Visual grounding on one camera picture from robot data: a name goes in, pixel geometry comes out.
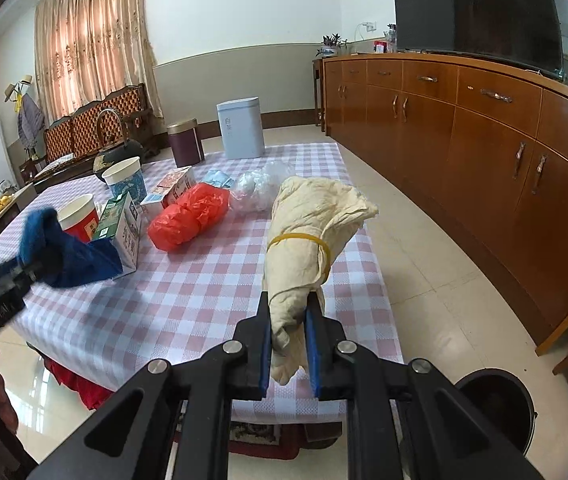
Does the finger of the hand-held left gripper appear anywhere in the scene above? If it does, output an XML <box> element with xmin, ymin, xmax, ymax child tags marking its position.
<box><xmin>13</xmin><ymin>246</ymin><xmax>64</xmax><ymax>288</ymax></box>

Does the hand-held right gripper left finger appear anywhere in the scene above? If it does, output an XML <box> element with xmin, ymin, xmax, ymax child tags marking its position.
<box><xmin>24</xmin><ymin>291</ymin><xmax>272</xmax><ymax>480</ymax></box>

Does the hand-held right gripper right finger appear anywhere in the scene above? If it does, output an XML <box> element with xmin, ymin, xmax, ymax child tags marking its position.
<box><xmin>305</xmin><ymin>290</ymin><xmax>547</xmax><ymax>480</ymax></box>

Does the blue cloth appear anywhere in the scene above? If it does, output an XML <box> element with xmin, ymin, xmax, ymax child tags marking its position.
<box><xmin>18</xmin><ymin>208</ymin><xmax>125</xmax><ymax>290</ymax></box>

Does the yellow rubber band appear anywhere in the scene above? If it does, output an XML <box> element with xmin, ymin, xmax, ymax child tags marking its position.
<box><xmin>267</xmin><ymin>232</ymin><xmax>333</xmax><ymax>282</ymax></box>

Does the cream cloth bundle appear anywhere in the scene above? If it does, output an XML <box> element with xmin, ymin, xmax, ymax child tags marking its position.
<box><xmin>266</xmin><ymin>176</ymin><xmax>381</xmax><ymax>387</ymax></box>

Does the red and white milk carton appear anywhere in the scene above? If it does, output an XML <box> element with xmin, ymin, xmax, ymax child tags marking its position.
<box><xmin>156</xmin><ymin>166</ymin><xmax>197</xmax><ymax>209</ymax></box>

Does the clear plastic bag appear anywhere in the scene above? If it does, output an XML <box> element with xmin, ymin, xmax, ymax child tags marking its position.
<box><xmin>229</xmin><ymin>160</ymin><xmax>297</xmax><ymax>213</ymax></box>

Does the black trash bin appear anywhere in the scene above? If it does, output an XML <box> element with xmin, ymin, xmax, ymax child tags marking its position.
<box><xmin>400</xmin><ymin>368</ymin><xmax>538</xmax><ymax>463</ymax></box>

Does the red paper cup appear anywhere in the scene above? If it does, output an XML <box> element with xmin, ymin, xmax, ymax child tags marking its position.
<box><xmin>56</xmin><ymin>193</ymin><xmax>101</xmax><ymax>244</ymax></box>

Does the green drink carton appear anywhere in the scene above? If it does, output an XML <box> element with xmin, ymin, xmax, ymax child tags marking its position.
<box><xmin>90</xmin><ymin>191</ymin><xmax>141</xmax><ymax>279</ymax></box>

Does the pink checked tablecloth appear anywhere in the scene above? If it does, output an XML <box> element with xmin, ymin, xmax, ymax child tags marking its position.
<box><xmin>0</xmin><ymin>141</ymin><xmax>405</xmax><ymax>428</ymax></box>

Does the blue patterned paper cup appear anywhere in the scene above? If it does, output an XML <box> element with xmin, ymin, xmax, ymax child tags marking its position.
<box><xmin>101</xmin><ymin>156</ymin><xmax>148</xmax><ymax>204</ymax></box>

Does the red cloth under table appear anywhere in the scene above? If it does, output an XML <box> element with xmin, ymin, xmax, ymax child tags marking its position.
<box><xmin>44</xmin><ymin>357</ymin><xmax>121</xmax><ymax>411</ymax></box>

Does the small white blue carton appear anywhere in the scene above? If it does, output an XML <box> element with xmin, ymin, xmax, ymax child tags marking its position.
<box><xmin>140</xmin><ymin>192</ymin><xmax>165</xmax><ymax>221</ymax></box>

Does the black iron teapot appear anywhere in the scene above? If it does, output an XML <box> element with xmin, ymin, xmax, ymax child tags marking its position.
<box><xmin>93</xmin><ymin>108</ymin><xmax>145</xmax><ymax>176</ymax></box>

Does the red plastic bag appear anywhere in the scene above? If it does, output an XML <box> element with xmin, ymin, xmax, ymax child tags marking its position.
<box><xmin>147</xmin><ymin>182</ymin><xmax>231</xmax><ymax>252</ymax></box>

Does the carved wooden bench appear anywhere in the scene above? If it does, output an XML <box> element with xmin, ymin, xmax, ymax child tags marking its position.
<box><xmin>19</xmin><ymin>83</ymin><xmax>157</xmax><ymax>187</ymax></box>

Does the coat rack with hats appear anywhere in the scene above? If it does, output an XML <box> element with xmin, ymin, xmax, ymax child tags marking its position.
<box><xmin>4</xmin><ymin>75</ymin><xmax>47</xmax><ymax>153</ymax></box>

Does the light blue packet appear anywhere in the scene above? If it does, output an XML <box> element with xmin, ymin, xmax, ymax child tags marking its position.
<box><xmin>199</xmin><ymin>169</ymin><xmax>235</xmax><ymax>190</ymax></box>

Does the maroon round canister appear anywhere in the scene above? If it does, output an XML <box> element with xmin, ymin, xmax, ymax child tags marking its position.
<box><xmin>166</xmin><ymin>118</ymin><xmax>203</xmax><ymax>168</ymax></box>

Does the light blue tin box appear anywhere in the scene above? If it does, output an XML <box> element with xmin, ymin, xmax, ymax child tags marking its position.
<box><xmin>216</xmin><ymin>98</ymin><xmax>266</xmax><ymax>160</ymax></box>

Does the beige patterned curtain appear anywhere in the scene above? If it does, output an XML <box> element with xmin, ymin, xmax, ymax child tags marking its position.
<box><xmin>34</xmin><ymin>0</ymin><xmax>162</xmax><ymax>122</ymax></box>

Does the brown wooden sideboard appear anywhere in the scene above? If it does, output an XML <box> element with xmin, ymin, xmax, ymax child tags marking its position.
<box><xmin>323</xmin><ymin>52</ymin><xmax>568</xmax><ymax>356</ymax></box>

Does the potted plant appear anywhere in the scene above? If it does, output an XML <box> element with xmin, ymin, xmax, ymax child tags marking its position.
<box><xmin>315</xmin><ymin>33</ymin><xmax>349</xmax><ymax>58</ymax></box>

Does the black flat television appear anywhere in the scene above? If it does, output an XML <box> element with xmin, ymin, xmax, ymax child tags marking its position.
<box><xmin>392</xmin><ymin>0</ymin><xmax>564</xmax><ymax>77</ymax></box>

